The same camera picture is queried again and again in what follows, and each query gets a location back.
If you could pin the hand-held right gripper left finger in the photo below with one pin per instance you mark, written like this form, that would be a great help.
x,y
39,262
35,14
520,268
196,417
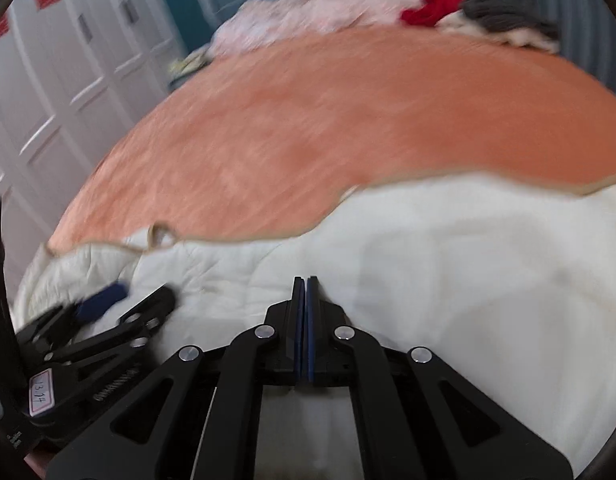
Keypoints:
x,y
238,410

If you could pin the pale yellow cloth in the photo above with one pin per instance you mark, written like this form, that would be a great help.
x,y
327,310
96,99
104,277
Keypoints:
x,y
188,65

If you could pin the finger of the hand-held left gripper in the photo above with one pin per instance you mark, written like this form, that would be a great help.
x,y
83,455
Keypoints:
x,y
100,302
143,315

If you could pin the cream quilted jacket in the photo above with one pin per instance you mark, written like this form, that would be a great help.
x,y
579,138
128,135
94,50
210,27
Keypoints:
x,y
437,270

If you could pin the pink floral quilt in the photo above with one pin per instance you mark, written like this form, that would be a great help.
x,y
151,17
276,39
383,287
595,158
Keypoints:
x,y
298,15

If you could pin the grey pleated curtain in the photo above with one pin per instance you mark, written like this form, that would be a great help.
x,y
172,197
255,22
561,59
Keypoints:
x,y
577,10

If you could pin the red garment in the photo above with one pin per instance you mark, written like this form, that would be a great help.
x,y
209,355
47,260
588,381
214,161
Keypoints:
x,y
437,2

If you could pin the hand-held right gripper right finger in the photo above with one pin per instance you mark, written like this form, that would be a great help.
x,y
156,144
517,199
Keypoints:
x,y
382,410

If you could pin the grey knit garment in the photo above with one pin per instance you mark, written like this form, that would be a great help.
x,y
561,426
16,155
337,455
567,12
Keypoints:
x,y
507,14

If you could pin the orange bed blanket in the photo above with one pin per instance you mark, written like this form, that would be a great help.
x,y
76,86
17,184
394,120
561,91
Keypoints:
x,y
338,125

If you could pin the cream fluffy garment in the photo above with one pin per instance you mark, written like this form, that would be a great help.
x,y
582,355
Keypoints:
x,y
520,38

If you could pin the white wardrobe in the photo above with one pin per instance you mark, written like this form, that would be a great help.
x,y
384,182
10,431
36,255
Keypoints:
x,y
63,85

